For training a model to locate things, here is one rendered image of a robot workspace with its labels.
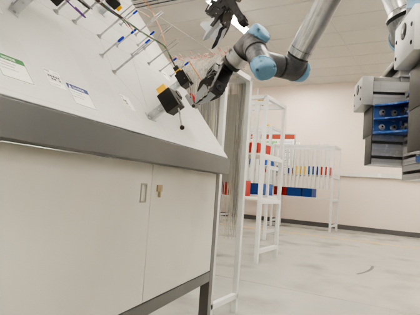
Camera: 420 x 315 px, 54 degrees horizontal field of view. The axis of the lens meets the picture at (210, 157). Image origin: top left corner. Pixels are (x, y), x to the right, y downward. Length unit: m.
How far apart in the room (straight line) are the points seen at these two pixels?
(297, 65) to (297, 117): 8.68
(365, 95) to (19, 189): 0.99
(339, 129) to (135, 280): 8.80
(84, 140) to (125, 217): 0.30
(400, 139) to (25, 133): 1.03
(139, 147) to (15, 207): 0.37
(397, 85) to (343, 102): 8.50
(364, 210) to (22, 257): 8.97
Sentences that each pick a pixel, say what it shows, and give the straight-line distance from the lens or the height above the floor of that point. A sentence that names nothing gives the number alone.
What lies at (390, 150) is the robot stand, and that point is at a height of 0.89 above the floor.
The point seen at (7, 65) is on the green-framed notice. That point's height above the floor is 0.93.
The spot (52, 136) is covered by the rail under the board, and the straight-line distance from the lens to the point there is 0.80.
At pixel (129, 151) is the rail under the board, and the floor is 0.82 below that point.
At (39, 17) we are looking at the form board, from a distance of 1.08.
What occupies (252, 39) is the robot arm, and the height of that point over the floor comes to 1.23.
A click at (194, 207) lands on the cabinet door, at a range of 1.50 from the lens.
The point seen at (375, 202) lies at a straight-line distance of 9.51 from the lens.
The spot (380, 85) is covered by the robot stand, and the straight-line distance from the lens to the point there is 1.37.
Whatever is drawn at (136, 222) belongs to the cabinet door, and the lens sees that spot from 1.15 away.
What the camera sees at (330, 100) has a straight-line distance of 9.94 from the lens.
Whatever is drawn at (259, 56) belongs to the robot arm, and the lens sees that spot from 1.33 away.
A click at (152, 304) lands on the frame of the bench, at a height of 0.38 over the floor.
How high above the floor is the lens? 0.75
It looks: 4 degrees up
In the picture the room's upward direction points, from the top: 4 degrees clockwise
